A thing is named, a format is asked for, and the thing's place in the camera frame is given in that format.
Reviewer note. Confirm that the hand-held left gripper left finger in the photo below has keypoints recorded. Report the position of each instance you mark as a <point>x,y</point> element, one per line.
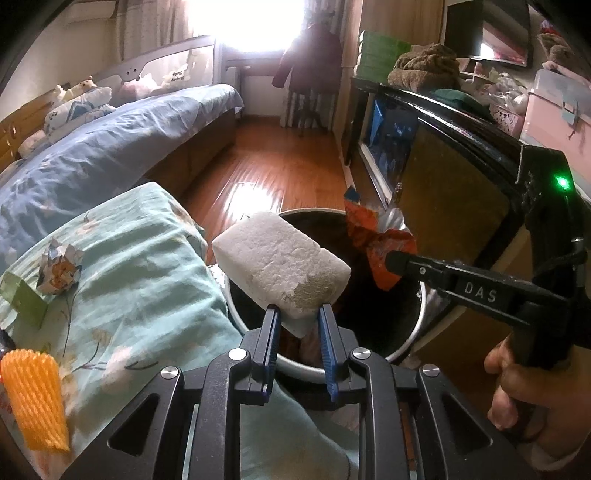
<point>272,332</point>

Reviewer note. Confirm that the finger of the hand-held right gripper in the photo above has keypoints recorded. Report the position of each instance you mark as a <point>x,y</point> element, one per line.
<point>415,267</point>

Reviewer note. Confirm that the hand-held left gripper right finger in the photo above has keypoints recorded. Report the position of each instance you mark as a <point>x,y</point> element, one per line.
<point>328,341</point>

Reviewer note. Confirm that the round trash bin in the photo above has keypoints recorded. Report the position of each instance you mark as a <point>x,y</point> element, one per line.
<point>392,318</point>

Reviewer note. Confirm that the orange snack wrapper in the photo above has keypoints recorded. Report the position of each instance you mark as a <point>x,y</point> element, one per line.
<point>369,221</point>

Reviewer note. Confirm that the white foam block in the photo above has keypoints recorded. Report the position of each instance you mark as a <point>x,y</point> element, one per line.
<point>272,258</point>

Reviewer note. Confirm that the person's right forearm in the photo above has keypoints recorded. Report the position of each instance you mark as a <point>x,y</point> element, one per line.
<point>561,464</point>

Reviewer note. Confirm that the person's right hand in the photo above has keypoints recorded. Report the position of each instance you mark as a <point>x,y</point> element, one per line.
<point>521,397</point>

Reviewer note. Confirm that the black glossy cabinet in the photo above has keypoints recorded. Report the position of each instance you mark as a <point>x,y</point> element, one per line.
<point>461,175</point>

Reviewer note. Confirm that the pink storage box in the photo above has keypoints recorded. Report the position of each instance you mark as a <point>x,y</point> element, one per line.
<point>554,110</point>

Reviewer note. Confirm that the white woven basket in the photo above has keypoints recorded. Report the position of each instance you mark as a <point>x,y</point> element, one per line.
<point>505,117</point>

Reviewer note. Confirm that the green floral blanket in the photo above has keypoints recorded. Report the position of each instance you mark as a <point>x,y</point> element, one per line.
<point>147,277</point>

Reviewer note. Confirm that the white plastic bag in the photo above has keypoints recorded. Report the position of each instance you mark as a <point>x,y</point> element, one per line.
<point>510,90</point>

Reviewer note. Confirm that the green cloth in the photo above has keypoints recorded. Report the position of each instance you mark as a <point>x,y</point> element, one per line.
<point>455,97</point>

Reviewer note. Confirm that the coat rack stand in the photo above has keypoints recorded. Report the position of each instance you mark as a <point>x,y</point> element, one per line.
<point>308,113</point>

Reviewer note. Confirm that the wooden bed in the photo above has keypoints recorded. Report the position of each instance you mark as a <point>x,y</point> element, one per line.
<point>198,152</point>

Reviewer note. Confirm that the black flat screen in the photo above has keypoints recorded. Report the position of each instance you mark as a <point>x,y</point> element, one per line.
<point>503,32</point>

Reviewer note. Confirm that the brown fuzzy cloth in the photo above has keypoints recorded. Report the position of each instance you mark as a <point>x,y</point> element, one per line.
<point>425,64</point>

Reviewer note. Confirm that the stack of green boxes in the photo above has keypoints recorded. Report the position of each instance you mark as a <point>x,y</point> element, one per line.
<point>383,53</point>

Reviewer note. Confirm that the crumpled printed paper wrapper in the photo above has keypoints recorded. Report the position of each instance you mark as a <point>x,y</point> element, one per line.
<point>60,267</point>

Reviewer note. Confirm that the dark coat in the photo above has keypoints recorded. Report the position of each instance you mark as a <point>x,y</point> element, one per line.
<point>309,60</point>

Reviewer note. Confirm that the orange foam fruit net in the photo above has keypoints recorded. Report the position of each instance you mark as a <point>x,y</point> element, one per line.
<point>34,401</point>

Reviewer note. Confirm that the bed with blue duvet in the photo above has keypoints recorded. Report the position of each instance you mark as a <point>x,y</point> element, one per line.
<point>92,161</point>

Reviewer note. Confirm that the green paper box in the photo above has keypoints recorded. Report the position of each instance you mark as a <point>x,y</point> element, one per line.
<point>25,300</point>

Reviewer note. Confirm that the white dark plush toy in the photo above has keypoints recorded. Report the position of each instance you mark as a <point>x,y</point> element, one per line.
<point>171,77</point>

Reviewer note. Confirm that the pink plush toy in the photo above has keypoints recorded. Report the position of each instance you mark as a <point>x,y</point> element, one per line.
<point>136,86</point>

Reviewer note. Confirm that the white blue printed pillow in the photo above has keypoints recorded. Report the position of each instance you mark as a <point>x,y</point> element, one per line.
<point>78,110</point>

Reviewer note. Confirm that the pink printed pillow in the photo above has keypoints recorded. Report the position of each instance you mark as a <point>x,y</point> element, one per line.
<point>34,144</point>

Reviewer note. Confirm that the beige plush toy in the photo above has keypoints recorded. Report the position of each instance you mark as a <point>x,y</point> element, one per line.
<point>85,86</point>

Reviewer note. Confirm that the beige curtain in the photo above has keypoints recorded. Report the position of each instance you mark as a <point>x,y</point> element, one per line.
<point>147,23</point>

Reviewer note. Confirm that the grey bed guard rail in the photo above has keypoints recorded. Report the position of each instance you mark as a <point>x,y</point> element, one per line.
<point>161,53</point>

